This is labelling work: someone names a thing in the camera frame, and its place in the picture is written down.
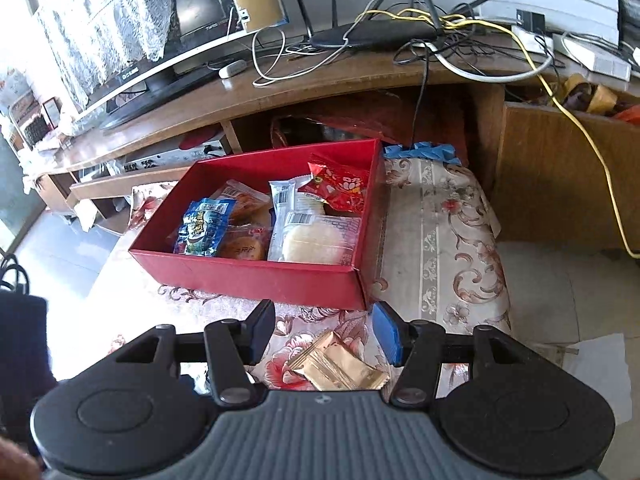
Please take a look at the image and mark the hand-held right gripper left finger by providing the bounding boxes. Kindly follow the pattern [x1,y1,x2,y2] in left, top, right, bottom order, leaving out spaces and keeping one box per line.
[102,299,277,407]

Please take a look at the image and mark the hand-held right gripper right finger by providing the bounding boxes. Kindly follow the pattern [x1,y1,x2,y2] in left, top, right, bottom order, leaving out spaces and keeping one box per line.
[371,301,551,408]

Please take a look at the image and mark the red cardboard box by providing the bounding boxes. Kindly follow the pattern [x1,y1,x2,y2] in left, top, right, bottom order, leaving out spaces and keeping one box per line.
[128,138,387,312]

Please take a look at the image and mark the gold snack packet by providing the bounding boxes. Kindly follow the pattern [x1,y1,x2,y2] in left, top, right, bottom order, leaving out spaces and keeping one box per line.
[286,330,391,392]

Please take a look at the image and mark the round golden cake packet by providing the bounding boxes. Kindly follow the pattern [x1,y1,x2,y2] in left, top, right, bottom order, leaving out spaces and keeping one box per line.
[217,225,271,262]

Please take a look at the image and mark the silver white cake packet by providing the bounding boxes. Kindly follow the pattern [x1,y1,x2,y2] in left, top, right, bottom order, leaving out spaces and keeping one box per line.
[269,176,326,216]

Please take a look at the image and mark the large white cake packet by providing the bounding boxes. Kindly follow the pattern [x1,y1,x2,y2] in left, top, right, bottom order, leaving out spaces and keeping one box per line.
[267,211,362,266]

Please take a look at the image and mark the floral cloth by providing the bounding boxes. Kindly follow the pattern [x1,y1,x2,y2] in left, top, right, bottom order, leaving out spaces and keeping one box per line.
[95,157,511,396]

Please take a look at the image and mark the blue snack bag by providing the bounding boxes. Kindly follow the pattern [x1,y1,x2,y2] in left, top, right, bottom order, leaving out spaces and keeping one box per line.
[173,197,237,258]

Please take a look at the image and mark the brown snack packet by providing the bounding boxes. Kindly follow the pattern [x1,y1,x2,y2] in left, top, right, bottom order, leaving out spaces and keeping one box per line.
[210,180,273,226]

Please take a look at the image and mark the red snack packet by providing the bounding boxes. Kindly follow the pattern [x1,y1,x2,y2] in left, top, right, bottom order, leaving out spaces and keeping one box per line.
[297,152,371,213]

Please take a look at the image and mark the blue crinkled fabric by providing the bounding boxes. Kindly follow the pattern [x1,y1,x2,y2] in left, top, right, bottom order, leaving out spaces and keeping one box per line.
[382,141,462,165]

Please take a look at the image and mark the silver media player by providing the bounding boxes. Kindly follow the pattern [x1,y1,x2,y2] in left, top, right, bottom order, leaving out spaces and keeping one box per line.
[80,142,226,183]

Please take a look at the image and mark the red round cloth item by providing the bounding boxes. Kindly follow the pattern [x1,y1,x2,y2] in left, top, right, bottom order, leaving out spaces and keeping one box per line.
[180,127,221,151]

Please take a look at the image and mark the white paper sheet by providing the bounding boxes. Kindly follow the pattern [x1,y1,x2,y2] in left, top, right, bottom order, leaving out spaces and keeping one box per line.
[545,332,633,426]

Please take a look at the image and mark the brown open-top box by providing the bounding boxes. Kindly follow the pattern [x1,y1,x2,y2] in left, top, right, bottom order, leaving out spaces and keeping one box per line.
[495,75,640,256]

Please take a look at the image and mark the black bag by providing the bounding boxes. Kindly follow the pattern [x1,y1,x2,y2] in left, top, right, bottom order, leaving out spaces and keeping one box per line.
[0,252,61,441]

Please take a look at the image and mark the wooden TV stand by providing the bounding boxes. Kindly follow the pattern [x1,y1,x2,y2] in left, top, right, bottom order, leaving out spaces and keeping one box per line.
[40,25,556,231]

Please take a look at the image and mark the black router with antennas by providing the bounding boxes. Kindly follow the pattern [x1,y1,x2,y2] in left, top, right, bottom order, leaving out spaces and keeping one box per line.
[287,0,493,51]

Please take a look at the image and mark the yellow brown bag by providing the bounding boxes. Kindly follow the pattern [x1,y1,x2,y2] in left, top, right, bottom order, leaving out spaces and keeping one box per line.
[562,74,621,116]

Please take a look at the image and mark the black flat television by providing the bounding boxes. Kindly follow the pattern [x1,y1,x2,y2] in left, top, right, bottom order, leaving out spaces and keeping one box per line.
[80,0,291,131]

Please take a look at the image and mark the white lace cloth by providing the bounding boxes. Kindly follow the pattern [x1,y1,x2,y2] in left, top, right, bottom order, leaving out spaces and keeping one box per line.
[30,0,181,106]

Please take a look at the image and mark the white power strip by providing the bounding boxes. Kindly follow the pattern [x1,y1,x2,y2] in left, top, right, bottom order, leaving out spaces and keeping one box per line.
[512,25,633,81]

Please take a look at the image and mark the black cable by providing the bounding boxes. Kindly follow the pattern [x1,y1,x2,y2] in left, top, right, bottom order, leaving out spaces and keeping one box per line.
[392,7,566,146]

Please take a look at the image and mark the thin white cable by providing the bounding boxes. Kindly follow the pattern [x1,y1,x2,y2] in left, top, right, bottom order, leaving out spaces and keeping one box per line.
[250,25,351,87]

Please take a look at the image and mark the thick white cable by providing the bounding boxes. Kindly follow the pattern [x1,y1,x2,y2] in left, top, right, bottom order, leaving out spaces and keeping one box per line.
[425,42,556,81]

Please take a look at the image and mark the yellow cable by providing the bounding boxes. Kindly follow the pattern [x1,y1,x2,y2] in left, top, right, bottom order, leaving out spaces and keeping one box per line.
[355,7,640,260]

